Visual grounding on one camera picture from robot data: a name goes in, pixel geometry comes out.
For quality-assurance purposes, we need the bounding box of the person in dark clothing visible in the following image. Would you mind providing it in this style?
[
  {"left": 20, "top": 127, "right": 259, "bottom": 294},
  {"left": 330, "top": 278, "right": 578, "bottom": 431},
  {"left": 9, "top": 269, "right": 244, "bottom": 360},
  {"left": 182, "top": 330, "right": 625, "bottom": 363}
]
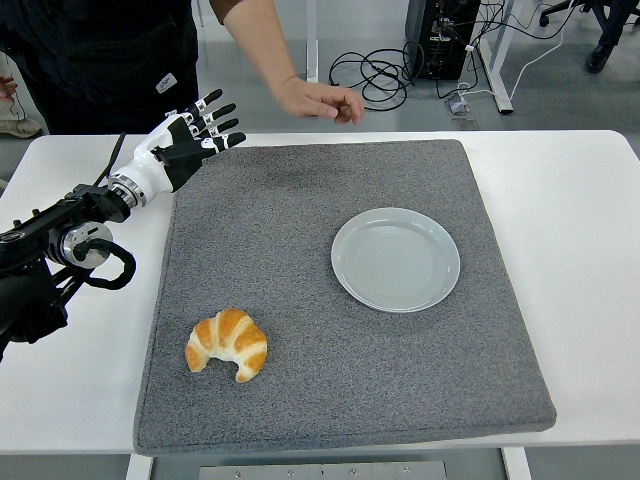
[{"left": 0, "top": 0, "right": 202, "bottom": 135}]

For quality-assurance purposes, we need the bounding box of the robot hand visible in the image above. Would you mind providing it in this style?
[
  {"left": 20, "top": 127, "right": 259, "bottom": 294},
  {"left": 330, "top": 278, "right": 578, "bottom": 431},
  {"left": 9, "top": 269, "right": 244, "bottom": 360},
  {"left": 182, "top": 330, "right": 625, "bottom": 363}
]
[{"left": 107, "top": 88, "right": 248, "bottom": 206}]

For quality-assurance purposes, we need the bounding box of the grey fabric mat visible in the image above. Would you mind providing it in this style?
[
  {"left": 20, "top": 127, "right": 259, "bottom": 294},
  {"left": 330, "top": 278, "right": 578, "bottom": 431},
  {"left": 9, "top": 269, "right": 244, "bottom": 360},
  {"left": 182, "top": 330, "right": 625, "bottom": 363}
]
[{"left": 132, "top": 138, "right": 558, "bottom": 457}]

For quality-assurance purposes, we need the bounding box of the floor socket box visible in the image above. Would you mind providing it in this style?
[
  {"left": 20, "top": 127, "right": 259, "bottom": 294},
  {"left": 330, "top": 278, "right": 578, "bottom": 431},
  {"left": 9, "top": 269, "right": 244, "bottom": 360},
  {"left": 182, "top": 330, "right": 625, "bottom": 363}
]
[{"left": 443, "top": 97, "right": 479, "bottom": 132}]

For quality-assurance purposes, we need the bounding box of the white table leg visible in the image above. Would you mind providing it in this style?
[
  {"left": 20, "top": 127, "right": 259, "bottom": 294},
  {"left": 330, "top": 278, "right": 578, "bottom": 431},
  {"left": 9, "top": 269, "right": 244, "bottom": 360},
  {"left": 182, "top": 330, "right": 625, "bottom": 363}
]
[
  {"left": 125, "top": 454, "right": 154, "bottom": 480},
  {"left": 502, "top": 446, "right": 532, "bottom": 480}
]

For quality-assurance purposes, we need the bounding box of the golden croissant bread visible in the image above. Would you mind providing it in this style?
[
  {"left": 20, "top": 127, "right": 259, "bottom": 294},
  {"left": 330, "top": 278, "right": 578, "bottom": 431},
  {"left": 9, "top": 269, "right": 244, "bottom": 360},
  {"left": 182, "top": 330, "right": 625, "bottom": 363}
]
[{"left": 184, "top": 307, "right": 269, "bottom": 384}]

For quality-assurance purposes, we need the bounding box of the grey round plate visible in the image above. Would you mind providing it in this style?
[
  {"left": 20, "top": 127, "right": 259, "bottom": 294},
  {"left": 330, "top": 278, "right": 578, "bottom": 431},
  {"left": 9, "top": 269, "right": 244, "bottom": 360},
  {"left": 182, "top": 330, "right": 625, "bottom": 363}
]
[{"left": 330, "top": 207, "right": 461, "bottom": 314}]

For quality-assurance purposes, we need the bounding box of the coiled black floor cable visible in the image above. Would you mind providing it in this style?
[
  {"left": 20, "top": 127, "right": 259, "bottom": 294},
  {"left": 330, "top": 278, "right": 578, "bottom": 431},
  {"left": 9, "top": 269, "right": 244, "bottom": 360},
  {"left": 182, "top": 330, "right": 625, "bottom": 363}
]
[{"left": 328, "top": 39, "right": 426, "bottom": 112}]

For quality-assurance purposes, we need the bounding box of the black computer tower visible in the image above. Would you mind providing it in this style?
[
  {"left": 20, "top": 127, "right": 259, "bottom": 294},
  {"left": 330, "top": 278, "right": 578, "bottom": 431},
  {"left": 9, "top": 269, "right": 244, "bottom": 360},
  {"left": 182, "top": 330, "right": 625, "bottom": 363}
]
[{"left": 404, "top": 0, "right": 482, "bottom": 82}]

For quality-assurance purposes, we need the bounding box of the white desk frame foot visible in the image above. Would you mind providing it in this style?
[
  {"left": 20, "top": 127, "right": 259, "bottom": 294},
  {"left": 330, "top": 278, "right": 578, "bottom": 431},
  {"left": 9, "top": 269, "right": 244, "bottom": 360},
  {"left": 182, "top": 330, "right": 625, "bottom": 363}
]
[{"left": 474, "top": 0, "right": 516, "bottom": 115}]

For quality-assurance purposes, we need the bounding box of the black office chair base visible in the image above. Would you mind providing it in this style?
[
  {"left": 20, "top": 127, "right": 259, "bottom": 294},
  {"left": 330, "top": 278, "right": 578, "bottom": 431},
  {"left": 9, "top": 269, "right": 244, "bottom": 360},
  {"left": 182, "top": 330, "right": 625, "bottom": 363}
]
[{"left": 538, "top": 0, "right": 581, "bottom": 28}]

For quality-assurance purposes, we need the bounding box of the grey metal plate with screws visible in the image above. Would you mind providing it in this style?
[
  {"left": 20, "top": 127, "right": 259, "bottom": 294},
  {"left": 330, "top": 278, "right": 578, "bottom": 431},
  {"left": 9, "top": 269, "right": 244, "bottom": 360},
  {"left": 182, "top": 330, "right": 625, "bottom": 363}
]
[{"left": 198, "top": 460, "right": 449, "bottom": 480}]

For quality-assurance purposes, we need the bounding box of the white desk leg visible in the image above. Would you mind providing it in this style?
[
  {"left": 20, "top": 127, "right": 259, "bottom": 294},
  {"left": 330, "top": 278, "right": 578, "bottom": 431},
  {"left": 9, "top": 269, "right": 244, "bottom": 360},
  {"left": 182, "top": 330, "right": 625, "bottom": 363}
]
[{"left": 304, "top": 0, "right": 320, "bottom": 118}]

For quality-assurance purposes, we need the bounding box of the thin black power cable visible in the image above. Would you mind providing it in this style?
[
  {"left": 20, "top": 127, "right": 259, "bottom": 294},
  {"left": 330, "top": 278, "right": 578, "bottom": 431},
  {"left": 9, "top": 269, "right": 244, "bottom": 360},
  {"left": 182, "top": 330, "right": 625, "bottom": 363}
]
[{"left": 434, "top": 0, "right": 569, "bottom": 101}]

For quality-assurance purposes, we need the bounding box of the seated person's leg and shoe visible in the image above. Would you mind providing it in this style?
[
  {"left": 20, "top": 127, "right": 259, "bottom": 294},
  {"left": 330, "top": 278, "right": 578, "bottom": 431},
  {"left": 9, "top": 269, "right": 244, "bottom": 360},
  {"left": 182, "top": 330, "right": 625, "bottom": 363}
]
[{"left": 584, "top": 0, "right": 640, "bottom": 74}]

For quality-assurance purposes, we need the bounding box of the white floor cable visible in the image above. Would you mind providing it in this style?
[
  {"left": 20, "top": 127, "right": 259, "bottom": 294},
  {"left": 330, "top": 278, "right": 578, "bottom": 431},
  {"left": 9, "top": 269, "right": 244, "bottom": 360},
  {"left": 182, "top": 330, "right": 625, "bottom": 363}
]
[{"left": 457, "top": 0, "right": 576, "bottom": 101}]

